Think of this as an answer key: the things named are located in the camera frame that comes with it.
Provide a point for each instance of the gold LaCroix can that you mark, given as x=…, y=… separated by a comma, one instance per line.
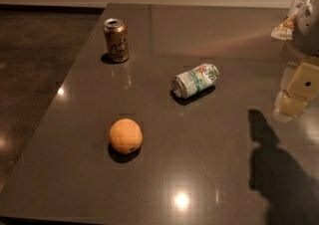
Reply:
x=115, y=31

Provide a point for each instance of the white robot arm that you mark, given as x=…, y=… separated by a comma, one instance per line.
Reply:
x=304, y=42

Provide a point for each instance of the green white 7up can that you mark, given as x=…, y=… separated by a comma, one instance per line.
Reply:
x=194, y=81

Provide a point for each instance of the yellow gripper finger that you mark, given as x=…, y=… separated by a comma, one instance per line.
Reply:
x=299, y=86
x=284, y=30

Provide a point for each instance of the orange fruit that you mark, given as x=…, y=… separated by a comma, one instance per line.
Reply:
x=126, y=136

